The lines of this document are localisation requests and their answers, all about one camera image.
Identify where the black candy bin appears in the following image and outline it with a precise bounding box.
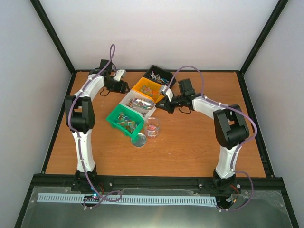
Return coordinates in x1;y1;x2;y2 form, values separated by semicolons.
143;65;176;88

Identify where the grey metal front plate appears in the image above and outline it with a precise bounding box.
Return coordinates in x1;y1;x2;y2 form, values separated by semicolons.
21;187;292;228

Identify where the light blue slotted cable duct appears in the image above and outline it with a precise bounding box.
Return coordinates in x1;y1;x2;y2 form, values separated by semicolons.
37;193;217;207

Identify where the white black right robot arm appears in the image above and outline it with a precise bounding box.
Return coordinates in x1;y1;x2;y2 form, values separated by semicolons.
156;79;249;192

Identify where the white candy bin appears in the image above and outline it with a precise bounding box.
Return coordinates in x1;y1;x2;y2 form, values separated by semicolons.
119;90;156;120

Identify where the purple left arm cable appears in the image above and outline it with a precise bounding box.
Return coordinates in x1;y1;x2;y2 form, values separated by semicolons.
67;44;123;209

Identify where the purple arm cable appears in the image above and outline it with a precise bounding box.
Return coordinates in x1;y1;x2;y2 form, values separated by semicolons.
67;44;123;209
163;66;258;212

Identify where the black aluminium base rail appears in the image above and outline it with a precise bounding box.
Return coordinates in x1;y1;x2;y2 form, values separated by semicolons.
29;174;286;194

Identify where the yellow candy bin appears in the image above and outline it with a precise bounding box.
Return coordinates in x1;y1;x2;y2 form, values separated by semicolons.
132;77;164;103

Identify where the black enclosure frame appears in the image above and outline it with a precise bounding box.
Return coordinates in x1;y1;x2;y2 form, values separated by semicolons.
15;0;299;228

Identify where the green candy bin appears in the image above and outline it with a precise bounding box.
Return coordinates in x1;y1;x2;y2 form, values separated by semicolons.
106;104;144;139

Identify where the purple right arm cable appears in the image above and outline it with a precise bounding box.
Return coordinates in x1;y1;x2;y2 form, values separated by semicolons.
163;66;258;212

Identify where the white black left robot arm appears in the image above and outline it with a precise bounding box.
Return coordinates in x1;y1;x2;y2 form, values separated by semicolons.
64;59;130;191

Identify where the silver metal scoop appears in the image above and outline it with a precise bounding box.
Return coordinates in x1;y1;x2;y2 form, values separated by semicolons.
140;99;155;111

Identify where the round metal jar lid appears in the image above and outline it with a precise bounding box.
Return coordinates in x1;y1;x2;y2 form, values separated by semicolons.
131;133;147;148

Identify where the clear plastic jar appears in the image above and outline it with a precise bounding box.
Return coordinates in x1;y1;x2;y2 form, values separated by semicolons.
144;117;160;139

